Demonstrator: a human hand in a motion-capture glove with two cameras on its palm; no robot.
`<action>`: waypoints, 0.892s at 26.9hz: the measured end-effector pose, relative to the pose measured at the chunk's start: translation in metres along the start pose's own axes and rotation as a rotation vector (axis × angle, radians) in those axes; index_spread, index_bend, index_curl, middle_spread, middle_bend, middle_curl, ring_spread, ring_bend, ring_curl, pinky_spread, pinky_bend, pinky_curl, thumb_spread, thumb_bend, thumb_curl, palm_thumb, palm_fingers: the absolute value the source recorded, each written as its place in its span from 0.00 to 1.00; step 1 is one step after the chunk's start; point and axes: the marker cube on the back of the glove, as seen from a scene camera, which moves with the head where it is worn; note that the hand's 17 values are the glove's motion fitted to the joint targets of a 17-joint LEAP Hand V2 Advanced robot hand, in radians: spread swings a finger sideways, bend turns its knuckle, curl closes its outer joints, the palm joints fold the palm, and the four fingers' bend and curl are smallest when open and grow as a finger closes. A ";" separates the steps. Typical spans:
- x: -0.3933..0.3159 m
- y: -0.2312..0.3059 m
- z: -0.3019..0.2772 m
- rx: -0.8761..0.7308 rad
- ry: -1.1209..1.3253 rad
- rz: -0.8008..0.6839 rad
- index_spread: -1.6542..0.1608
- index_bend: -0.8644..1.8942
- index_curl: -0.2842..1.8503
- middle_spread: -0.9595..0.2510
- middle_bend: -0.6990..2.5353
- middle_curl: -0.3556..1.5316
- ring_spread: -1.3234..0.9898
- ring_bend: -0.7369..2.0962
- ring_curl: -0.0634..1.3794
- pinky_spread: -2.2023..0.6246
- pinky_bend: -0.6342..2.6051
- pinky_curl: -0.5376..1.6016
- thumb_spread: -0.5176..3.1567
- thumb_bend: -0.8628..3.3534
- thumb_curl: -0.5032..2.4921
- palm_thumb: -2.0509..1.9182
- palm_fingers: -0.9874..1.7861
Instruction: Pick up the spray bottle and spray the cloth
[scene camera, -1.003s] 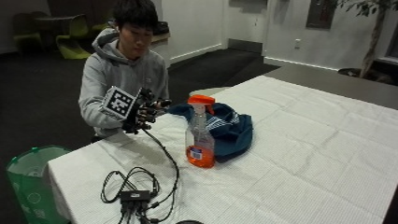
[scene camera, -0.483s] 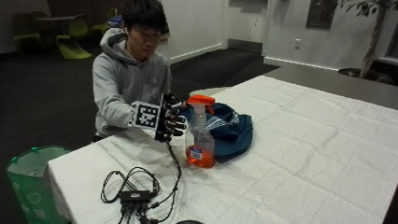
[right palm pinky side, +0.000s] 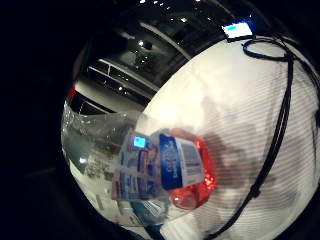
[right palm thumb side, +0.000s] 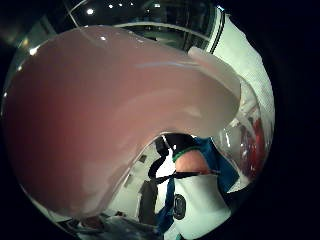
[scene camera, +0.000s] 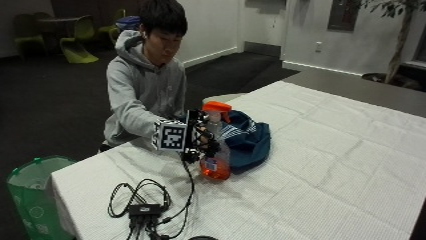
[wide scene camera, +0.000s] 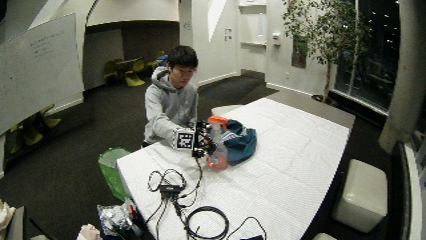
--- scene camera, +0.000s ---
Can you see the orange spray bottle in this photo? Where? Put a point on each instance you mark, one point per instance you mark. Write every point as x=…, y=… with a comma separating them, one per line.
x=216, y=166

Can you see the white marker cube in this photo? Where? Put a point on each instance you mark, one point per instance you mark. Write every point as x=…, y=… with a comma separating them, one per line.
x=172, y=136

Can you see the white tablecloth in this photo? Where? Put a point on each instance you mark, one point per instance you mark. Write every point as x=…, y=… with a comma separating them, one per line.
x=275, y=173

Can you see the the person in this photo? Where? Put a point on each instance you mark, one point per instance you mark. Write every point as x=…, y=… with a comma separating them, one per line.
x=144, y=83

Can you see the black hub box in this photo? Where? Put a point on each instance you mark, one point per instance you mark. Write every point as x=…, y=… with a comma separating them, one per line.
x=144, y=210

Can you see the dark round object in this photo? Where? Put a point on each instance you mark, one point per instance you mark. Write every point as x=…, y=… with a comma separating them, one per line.
x=203, y=238

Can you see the green chair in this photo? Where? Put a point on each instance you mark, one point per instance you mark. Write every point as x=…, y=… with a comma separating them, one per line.
x=113, y=25
x=28, y=36
x=78, y=41

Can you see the green mesh bin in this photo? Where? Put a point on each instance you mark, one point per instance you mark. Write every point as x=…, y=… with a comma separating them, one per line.
x=35, y=196

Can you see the dark plant pot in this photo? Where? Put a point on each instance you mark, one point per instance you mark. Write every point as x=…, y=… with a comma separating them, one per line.
x=393, y=81

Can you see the dark round table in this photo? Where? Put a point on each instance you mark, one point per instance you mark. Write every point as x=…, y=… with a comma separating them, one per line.
x=55, y=25

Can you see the indoor tree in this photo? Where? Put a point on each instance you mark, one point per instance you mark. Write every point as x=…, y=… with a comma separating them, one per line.
x=397, y=33

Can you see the white wall outlet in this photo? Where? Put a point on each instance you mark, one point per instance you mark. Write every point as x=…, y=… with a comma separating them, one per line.
x=318, y=46

